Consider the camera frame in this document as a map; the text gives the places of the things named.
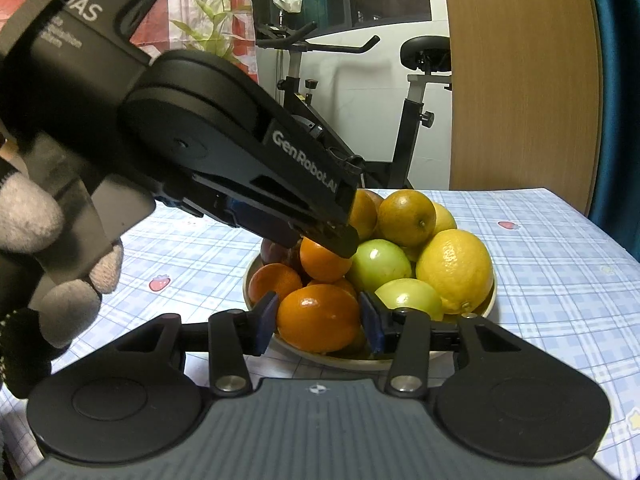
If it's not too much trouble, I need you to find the black exercise bike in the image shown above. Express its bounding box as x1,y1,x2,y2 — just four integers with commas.
255,20,453,191

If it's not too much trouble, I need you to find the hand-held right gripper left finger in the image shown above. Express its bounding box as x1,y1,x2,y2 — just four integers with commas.
114,290,280,397

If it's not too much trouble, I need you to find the yellow lemon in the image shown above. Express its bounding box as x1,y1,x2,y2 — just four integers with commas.
416,229,495,315
430,202,458,236

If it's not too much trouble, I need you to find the dark purple mangosteen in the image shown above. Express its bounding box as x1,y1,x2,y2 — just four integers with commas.
260,237,303,273

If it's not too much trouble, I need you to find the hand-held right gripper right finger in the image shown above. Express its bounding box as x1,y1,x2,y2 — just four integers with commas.
357,291,532,397

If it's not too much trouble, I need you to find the blue checked tablecloth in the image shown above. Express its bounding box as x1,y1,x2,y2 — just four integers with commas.
0,187,640,480

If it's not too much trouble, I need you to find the green-tinged tangerine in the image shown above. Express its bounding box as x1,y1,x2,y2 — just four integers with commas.
376,189,437,247

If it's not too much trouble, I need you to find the person's left hand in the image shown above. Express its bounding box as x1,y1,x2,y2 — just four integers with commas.
0,125,124,401

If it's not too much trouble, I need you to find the light green round fruit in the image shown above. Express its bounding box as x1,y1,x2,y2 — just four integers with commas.
346,239,413,293
374,278,445,322

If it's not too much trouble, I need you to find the beige plate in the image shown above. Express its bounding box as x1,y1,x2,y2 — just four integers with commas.
242,250,498,372

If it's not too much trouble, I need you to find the wooden board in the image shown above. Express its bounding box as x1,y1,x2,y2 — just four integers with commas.
440,0,606,216

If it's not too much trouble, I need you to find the blue curtain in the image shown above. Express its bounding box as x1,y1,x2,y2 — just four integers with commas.
585,0,640,263

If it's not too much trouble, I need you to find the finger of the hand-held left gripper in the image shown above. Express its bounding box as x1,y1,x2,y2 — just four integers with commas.
155,190,302,247
191,172,361,260

